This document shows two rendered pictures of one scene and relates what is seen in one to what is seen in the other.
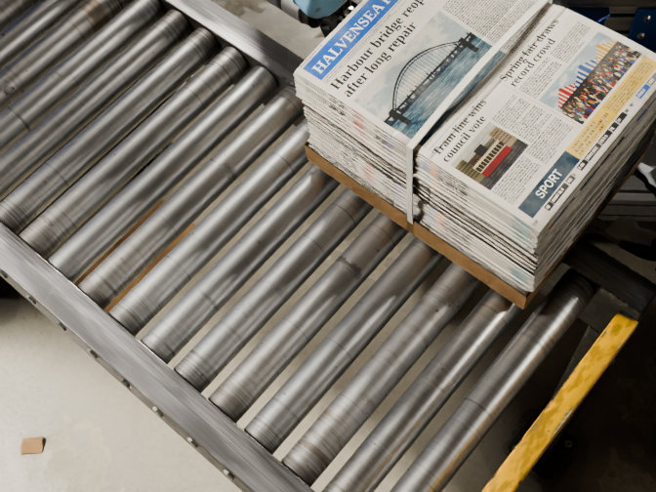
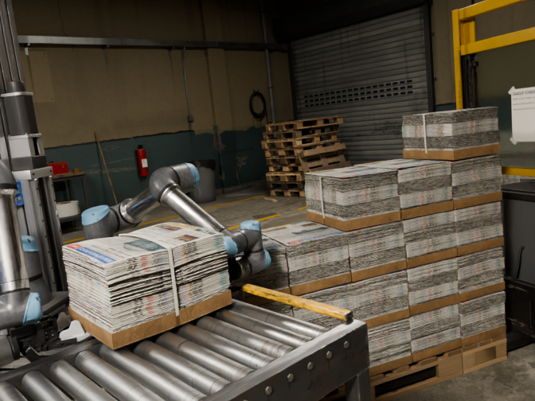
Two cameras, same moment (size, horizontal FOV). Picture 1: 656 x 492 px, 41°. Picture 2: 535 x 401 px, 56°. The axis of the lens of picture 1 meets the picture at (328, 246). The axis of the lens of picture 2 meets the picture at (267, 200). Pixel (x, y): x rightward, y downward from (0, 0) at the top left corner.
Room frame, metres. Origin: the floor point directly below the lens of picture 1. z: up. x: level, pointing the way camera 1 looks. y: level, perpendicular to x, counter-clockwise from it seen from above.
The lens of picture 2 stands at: (0.27, 1.18, 1.33)
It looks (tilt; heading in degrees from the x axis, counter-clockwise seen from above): 9 degrees down; 272
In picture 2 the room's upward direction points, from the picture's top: 6 degrees counter-clockwise
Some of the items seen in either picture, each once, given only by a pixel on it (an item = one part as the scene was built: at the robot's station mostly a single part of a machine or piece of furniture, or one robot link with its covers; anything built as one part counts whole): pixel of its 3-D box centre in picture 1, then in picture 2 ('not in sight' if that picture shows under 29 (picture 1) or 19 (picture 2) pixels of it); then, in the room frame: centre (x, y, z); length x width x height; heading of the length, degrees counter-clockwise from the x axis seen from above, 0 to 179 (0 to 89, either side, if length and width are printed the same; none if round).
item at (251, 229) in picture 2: not in sight; (248, 237); (0.40, -0.60, 0.92); 0.11 x 0.08 x 0.11; 56
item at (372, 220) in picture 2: not in sight; (350, 215); (-0.05, -1.13, 0.86); 0.38 x 0.29 x 0.04; 112
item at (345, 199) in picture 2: not in sight; (349, 196); (-0.05, -1.14, 0.95); 0.38 x 0.29 x 0.23; 112
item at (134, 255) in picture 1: (198, 192); (95, 400); (0.72, 0.18, 0.77); 0.47 x 0.05 x 0.05; 133
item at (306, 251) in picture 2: not in sight; (334, 310); (0.07, -1.08, 0.42); 1.17 x 0.39 x 0.83; 22
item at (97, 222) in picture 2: not in sight; (98, 222); (1.06, -0.90, 0.98); 0.13 x 0.12 x 0.14; 56
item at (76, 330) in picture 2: not in sight; (77, 330); (0.86, -0.10, 0.83); 0.09 x 0.03 x 0.06; 15
